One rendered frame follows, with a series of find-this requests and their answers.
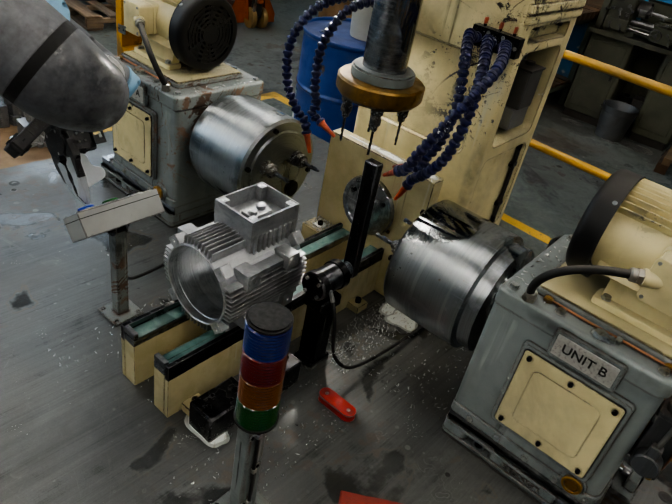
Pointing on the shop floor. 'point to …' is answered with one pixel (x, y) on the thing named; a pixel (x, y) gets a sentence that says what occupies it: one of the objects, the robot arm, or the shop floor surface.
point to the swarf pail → (615, 119)
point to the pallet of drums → (82, 14)
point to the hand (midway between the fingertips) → (81, 198)
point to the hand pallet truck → (253, 12)
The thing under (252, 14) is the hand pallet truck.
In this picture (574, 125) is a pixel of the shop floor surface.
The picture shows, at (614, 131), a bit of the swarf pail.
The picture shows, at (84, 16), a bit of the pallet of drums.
